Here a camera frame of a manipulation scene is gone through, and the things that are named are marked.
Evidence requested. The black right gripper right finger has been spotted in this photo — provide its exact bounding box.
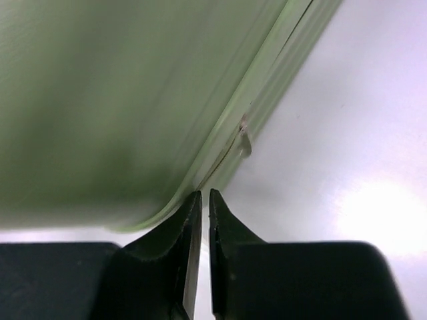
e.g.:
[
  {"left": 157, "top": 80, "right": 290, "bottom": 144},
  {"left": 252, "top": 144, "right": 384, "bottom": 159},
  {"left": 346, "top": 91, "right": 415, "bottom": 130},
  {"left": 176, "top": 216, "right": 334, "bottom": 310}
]
[{"left": 209, "top": 189, "right": 409, "bottom": 319}]

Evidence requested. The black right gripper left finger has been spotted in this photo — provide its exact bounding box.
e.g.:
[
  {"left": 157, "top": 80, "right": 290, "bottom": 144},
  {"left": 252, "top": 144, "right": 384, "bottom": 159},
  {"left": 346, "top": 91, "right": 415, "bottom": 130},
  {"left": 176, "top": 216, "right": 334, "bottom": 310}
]
[{"left": 93, "top": 191, "right": 202, "bottom": 319}]

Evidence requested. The green hard-shell suitcase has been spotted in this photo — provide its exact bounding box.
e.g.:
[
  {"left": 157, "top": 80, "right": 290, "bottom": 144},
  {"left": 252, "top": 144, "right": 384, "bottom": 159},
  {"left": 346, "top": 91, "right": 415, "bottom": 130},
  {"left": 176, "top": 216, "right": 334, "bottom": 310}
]
[{"left": 1, "top": 1, "right": 340, "bottom": 232}]

